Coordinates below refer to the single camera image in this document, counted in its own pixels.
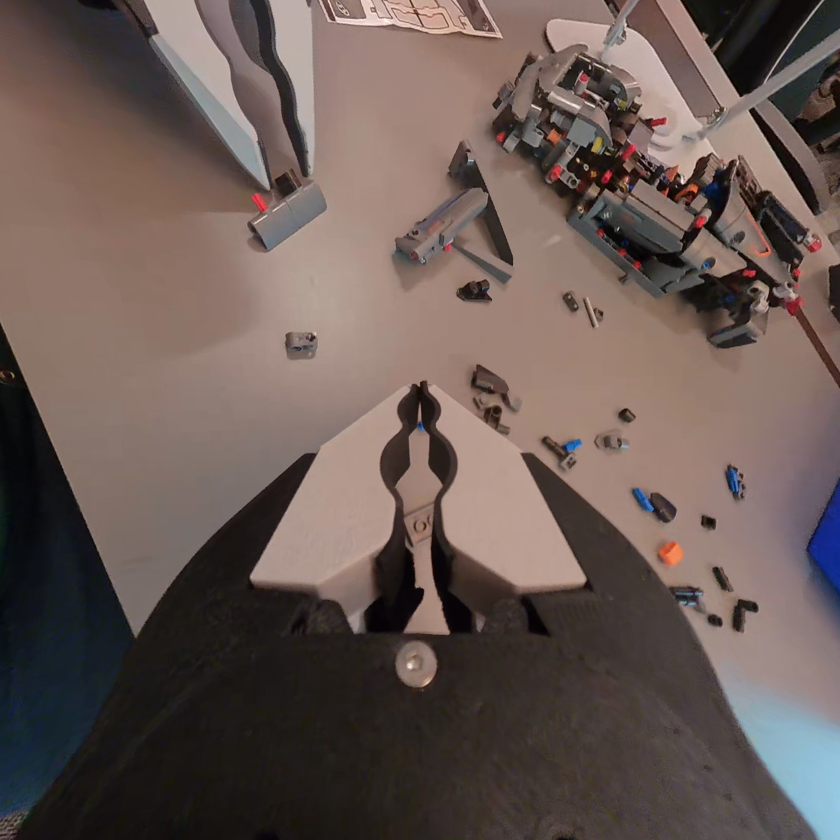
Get person's blue jeans leg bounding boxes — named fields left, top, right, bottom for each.
left=0, top=387, right=136, bottom=821

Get blue plastic bin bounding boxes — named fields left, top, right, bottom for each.
left=806, top=478, right=840, bottom=580

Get grey lego car model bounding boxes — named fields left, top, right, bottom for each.
left=491, top=44, right=825, bottom=349

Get grey lego panel assembly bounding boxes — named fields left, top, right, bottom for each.
left=393, top=188, right=490, bottom=265

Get scattered loose lego pieces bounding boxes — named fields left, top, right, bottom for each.
left=541, top=407, right=763, bottom=635

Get lego sticker sheet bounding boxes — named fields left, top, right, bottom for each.
left=318, top=0, right=504, bottom=39

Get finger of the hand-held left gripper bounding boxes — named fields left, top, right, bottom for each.
left=251, top=0, right=317, bottom=179
left=143, top=0, right=294, bottom=193

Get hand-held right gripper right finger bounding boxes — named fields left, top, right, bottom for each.
left=420, top=381, right=588, bottom=602

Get dark tapered lego panel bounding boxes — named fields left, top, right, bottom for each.
left=470, top=364, right=525, bottom=413

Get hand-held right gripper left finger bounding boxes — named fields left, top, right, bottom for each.
left=249, top=384, right=421, bottom=616

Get white book stand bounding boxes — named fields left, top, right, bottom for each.
left=545, top=0, right=840, bottom=147

